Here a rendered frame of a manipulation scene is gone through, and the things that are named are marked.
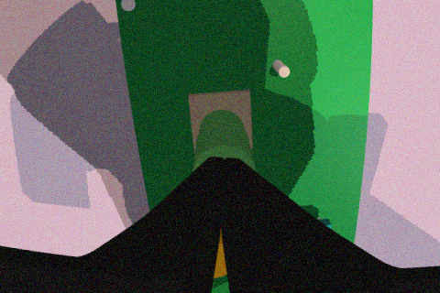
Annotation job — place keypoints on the green circuit board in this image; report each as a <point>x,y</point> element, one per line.
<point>303,122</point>

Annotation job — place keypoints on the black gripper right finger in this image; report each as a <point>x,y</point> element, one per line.
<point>272,245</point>

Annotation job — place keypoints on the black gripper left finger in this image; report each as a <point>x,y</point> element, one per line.
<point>172,249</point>

